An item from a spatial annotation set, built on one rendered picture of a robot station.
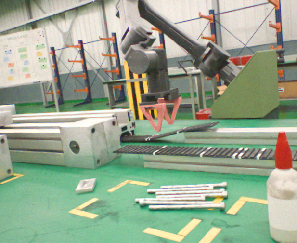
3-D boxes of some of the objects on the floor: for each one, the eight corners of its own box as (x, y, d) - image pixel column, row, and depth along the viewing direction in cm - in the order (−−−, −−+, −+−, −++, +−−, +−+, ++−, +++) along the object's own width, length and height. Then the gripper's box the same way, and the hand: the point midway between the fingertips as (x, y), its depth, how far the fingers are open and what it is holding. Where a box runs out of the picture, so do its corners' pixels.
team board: (-7, 137, 652) (-28, 39, 619) (9, 131, 699) (-9, 40, 666) (56, 132, 606) (37, 26, 573) (70, 126, 653) (53, 28, 620)
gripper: (157, 70, 76) (165, 133, 79) (178, 66, 86) (185, 122, 89) (133, 73, 80) (142, 133, 82) (156, 69, 90) (163, 123, 93)
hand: (164, 124), depth 86 cm, fingers open, 8 cm apart
